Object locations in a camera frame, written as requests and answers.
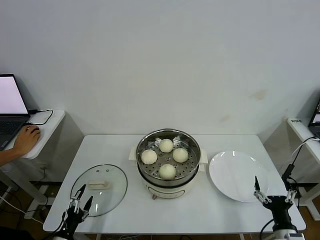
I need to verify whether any white steamed baozi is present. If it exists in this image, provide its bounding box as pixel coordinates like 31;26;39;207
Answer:
172;147;189;163
141;149;158;165
158;163;177;181
159;138;174;153

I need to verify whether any black looped laptop cable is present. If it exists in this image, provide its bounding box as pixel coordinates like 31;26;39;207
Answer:
23;108;54;126

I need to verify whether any person's bare hand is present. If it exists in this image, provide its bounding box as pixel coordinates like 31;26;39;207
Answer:
13;124;42;157

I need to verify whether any white side table with mouse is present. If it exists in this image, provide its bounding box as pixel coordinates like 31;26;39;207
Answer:
0;109;66;205

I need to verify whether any black cable with adapter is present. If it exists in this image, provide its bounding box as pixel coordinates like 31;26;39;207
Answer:
281;136;317;208

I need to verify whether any white side table with label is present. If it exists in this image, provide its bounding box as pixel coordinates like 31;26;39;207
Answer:
286;116;320;221

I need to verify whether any dark laptop, screen edge only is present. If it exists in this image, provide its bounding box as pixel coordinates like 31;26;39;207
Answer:
307;96;320;139

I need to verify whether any dark laptop with wide screen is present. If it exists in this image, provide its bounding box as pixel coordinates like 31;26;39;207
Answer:
0;73;31;151

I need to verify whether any round glass pot lid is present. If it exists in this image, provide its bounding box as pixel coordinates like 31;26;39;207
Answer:
70;163;128;217

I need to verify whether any round white plate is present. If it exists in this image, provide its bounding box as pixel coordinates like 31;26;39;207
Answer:
208;150;270;203

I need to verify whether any white laptop cable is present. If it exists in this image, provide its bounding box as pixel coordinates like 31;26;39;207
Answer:
291;136;320;157

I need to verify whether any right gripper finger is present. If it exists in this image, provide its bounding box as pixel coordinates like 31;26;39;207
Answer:
253;175;273;205
284;183;299;204

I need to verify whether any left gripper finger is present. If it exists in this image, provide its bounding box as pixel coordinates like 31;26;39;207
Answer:
81;195;94;221
69;184;87;210

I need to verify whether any steel steamer pot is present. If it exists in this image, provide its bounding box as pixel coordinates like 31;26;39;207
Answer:
128;146;209;201

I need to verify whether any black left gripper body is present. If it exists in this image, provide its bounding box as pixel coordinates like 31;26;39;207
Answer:
62;205;85;235

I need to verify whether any person's bare forearm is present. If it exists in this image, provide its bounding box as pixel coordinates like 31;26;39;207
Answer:
0;147;21;167

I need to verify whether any white floor cable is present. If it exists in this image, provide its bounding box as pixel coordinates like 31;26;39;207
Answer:
0;195;45;225

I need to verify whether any black computer mouse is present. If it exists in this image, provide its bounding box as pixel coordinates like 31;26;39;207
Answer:
24;124;42;135

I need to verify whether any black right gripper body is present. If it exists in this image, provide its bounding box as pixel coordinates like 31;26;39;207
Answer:
262;195;293;227

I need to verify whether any perforated steel steamer basket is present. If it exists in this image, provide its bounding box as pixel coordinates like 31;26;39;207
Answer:
136;128;201;185

